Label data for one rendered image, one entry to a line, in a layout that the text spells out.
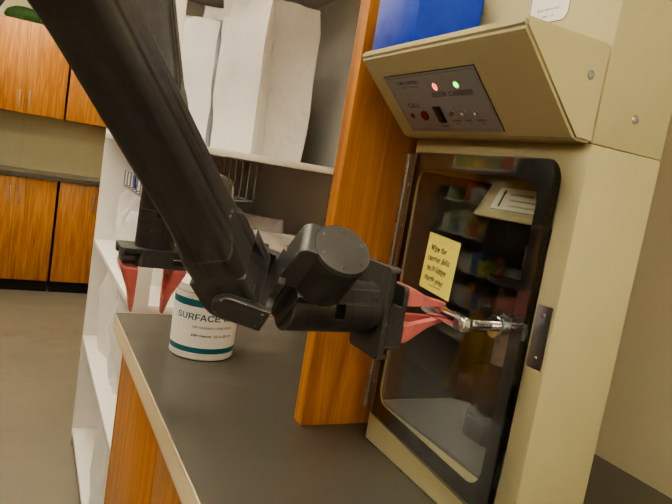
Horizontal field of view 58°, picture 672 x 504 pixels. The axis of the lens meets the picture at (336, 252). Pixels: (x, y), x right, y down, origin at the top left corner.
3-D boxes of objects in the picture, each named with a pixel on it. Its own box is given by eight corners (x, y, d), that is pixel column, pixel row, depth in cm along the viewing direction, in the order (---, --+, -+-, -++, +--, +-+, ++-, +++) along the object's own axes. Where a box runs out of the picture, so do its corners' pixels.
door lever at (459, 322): (453, 317, 76) (457, 297, 75) (500, 341, 67) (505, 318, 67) (416, 315, 73) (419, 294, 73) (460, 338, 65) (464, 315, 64)
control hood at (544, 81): (417, 138, 90) (429, 70, 89) (593, 144, 62) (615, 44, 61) (349, 124, 85) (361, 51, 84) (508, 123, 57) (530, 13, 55)
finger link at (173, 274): (180, 319, 90) (189, 257, 89) (130, 317, 87) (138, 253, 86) (171, 307, 96) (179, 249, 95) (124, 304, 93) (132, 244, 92)
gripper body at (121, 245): (191, 266, 90) (198, 217, 89) (119, 260, 85) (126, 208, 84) (182, 257, 96) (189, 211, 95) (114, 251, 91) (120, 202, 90)
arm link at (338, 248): (225, 249, 66) (206, 313, 60) (261, 179, 58) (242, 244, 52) (326, 287, 69) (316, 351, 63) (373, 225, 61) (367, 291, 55)
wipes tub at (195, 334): (222, 341, 133) (232, 275, 132) (240, 362, 122) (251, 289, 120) (162, 340, 127) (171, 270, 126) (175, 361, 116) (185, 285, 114)
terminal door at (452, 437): (371, 409, 94) (416, 152, 90) (489, 522, 67) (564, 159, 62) (366, 409, 94) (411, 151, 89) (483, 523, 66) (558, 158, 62)
